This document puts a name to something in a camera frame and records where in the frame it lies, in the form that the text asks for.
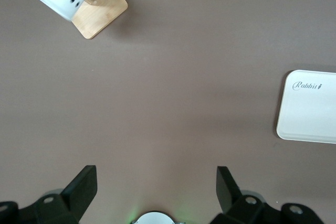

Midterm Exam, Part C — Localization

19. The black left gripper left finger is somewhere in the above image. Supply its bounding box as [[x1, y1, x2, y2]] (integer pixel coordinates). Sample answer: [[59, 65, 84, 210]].
[[0, 165, 99, 224]]

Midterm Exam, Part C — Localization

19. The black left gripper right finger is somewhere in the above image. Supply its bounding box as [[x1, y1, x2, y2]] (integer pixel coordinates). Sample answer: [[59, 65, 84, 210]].
[[209, 166, 324, 224]]

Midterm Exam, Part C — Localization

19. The wooden cup hanging rack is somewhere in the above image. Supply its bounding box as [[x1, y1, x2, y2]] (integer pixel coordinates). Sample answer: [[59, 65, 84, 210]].
[[19, 0, 129, 40]]

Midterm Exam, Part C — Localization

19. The white rectangular Rabbit tray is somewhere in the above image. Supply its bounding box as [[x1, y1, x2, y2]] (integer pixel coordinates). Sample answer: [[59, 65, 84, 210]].
[[276, 69, 336, 145]]

